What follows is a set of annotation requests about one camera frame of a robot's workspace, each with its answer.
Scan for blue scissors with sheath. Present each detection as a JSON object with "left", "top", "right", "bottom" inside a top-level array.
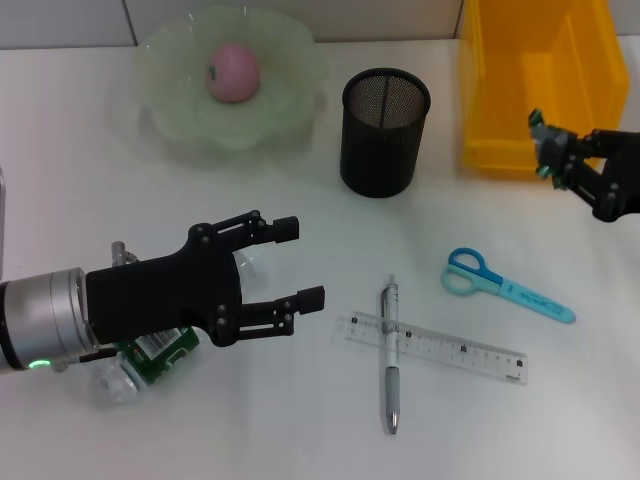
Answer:
[{"left": 440, "top": 247, "right": 576, "bottom": 325}]

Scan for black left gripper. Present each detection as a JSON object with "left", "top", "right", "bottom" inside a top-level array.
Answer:
[{"left": 85, "top": 209, "right": 327, "bottom": 347}]

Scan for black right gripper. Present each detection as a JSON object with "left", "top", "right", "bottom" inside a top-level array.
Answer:
[{"left": 555, "top": 128, "right": 640, "bottom": 222}]

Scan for black mesh pen cup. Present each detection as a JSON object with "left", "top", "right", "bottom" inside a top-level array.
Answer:
[{"left": 339, "top": 68, "right": 432, "bottom": 199}]

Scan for yellow plastic storage bin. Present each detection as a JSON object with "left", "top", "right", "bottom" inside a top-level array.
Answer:
[{"left": 458, "top": 0, "right": 630, "bottom": 179}]

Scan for white grey ballpoint pen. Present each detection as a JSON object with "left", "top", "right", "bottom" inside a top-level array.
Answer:
[{"left": 382, "top": 273, "right": 402, "bottom": 436}]

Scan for green glass fruit plate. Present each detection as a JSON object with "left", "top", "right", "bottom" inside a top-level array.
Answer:
[{"left": 128, "top": 5, "right": 331, "bottom": 161}]

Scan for pink toy peach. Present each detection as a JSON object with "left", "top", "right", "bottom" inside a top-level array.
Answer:
[{"left": 207, "top": 42, "right": 262, "bottom": 104}]

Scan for transparent plastic ruler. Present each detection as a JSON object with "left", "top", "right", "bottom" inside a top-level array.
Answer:
[{"left": 334, "top": 310, "right": 529, "bottom": 386}]

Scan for green plastic wrapper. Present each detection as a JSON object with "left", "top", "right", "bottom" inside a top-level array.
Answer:
[{"left": 528, "top": 107, "right": 574, "bottom": 191}]

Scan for left gripper connector cable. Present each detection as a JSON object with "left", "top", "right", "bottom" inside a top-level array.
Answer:
[{"left": 52, "top": 349, "right": 119, "bottom": 374}]

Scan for clear bottle green label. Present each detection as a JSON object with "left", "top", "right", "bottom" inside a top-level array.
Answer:
[{"left": 88, "top": 249, "right": 261, "bottom": 409}]

